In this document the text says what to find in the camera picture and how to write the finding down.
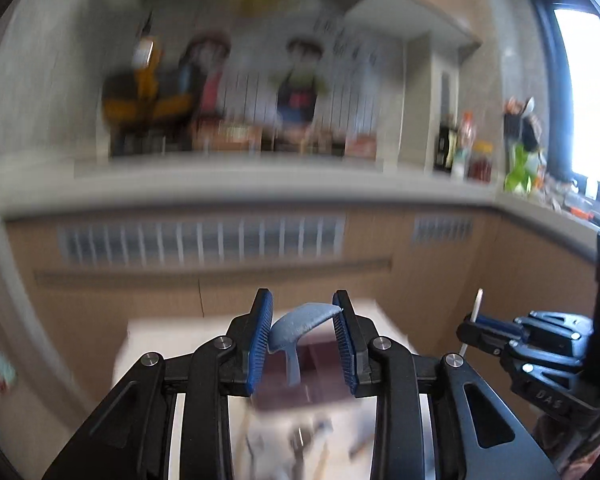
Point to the grey kitchen countertop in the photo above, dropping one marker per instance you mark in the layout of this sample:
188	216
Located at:
280	180

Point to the window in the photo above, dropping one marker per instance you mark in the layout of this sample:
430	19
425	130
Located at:
582	85

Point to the maroon utensil holder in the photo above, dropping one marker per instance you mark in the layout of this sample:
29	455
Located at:
320	370

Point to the wooden kitchen cabinet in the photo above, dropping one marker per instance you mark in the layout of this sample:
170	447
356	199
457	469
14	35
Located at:
430	280

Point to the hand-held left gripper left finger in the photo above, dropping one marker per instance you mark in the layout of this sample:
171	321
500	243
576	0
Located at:
260	345

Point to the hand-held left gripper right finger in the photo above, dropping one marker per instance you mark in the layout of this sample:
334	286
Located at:
342	345

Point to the short grey vent grille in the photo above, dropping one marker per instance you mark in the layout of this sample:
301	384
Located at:
442	229

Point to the metal spoon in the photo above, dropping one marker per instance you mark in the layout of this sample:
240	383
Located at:
305	440

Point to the dark sauce bottle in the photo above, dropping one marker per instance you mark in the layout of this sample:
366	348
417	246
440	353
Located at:
446	144

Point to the long grey vent grille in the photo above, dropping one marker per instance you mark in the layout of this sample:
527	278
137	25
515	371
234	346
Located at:
200	240

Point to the wall poster with figures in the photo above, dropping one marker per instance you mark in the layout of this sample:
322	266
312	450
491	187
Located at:
290	75

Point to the red jar with yellow lid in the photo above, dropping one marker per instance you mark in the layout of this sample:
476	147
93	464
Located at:
481	161

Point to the blue-grey plastic spoon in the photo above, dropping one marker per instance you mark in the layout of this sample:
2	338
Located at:
295	325

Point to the clear bottle with orange cap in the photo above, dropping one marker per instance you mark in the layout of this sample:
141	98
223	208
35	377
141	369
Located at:
465	142

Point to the white woven tablecloth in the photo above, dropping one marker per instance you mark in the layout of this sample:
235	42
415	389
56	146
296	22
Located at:
180	330

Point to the white ball-tipped metal stick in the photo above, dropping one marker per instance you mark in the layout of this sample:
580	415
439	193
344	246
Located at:
472	322

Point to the yellow and black pot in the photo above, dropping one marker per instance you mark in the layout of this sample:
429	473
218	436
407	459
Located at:
140	95

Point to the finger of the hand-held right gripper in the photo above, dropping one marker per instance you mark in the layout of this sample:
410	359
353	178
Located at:
545	385
555	327

